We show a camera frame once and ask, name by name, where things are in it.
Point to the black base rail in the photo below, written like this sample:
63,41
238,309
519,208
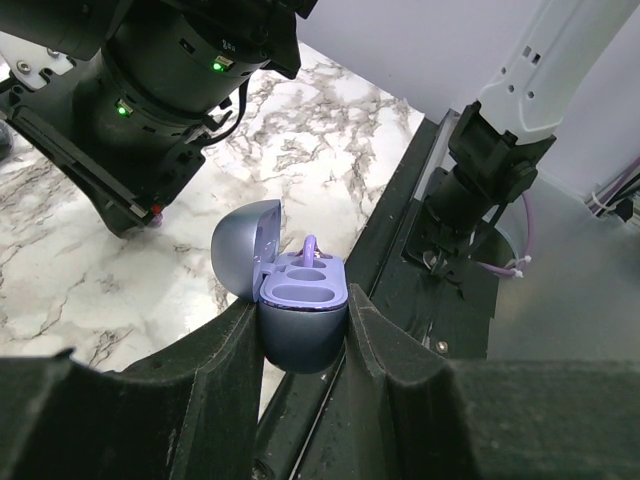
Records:
306,430

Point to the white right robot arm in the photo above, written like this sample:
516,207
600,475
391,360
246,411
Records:
119,95

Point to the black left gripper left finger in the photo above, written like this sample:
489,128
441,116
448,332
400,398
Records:
189,411

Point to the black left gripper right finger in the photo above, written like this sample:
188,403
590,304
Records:
475,420

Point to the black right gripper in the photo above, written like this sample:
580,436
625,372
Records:
128,168

